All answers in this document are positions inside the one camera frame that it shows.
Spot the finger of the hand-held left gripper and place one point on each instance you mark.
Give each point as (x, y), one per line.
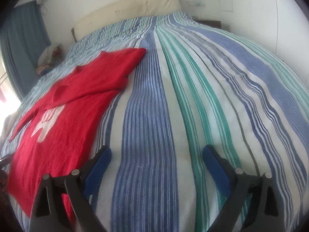
(4, 160)

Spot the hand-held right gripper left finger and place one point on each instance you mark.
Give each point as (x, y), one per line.
(99, 171)

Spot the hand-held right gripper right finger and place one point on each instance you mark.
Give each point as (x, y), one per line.
(216, 171)

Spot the red t-shirt with white print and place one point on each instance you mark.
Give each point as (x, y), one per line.
(72, 106)

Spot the pile of clothes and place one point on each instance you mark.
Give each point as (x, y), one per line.
(49, 58)

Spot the striped blue green bed cover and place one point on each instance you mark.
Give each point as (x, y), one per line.
(181, 125)

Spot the blue curtain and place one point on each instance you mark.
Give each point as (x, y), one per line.
(21, 48)

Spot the dark wooden nightstand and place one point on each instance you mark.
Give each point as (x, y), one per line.
(208, 23)

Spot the cream padded headboard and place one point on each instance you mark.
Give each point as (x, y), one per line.
(130, 9)

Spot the white wardrobe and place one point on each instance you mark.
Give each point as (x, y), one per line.
(265, 9)

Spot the white wall socket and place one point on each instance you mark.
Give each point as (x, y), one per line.
(196, 1)

